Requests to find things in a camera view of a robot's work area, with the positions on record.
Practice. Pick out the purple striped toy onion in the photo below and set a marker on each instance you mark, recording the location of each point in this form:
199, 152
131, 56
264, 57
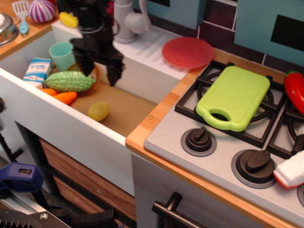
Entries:
41, 11

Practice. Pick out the yellow toy banana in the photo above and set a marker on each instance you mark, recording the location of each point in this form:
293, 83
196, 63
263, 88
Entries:
68, 20

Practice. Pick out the grey toy faucet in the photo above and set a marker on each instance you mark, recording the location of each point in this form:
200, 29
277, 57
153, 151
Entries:
129, 23

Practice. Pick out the white red toy bottle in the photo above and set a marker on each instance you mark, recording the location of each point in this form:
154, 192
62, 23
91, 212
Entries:
290, 173

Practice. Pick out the red toy chili pepper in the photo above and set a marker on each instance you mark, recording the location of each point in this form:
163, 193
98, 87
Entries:
294, 88

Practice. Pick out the red plastic plate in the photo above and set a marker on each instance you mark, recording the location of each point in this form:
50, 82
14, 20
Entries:
188, 52

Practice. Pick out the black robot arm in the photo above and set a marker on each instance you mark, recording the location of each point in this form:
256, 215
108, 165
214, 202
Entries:
92, 15

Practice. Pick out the toy milk carton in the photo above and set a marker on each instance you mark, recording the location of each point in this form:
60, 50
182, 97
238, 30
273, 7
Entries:
38, 71

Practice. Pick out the silver metal pot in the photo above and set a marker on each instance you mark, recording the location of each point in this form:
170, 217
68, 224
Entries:
8, 30

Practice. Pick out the black oven door handle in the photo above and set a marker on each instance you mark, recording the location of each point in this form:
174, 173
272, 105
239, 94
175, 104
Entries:
169, 217

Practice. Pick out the right black stove grate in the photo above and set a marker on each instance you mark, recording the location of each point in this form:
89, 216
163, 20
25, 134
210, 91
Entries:
288, 136

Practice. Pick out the middle black stove knob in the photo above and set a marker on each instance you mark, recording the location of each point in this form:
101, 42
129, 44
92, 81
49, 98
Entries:
254, 168

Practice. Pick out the black stove knob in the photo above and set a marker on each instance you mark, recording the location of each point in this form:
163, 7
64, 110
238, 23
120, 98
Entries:
198, 142
254, 168

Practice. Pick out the red toy bell pepper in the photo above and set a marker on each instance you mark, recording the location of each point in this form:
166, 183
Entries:
110, 8

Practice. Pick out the orange toy carrot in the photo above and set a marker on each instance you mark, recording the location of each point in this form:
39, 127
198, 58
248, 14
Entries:
50, 91
66, 97

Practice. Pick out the white toy sink basin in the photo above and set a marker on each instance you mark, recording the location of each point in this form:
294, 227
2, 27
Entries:
100, 146

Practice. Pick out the left black stove knob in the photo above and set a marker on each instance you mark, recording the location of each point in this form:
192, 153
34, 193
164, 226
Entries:
198, 142

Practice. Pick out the blue clamp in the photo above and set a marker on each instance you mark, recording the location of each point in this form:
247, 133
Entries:
20, 177

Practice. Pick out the black stove grate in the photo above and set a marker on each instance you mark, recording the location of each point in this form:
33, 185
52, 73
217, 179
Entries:
263, 120
288, 136

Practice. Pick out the teal plastic cup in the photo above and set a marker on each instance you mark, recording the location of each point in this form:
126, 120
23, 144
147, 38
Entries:
62, 55

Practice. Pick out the white toy spatula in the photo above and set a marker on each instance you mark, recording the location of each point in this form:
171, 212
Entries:
20, 9

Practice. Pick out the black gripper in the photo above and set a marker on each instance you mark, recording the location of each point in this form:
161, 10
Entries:
98, 47

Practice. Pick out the green plastic cutting board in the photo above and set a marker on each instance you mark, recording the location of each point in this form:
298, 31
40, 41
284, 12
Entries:
233, 98

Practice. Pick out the green toy bitter gourd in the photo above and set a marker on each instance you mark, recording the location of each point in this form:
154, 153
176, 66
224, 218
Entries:
68, 81

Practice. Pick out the yellow toy potato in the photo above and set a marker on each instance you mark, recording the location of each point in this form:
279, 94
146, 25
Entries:
98, 111

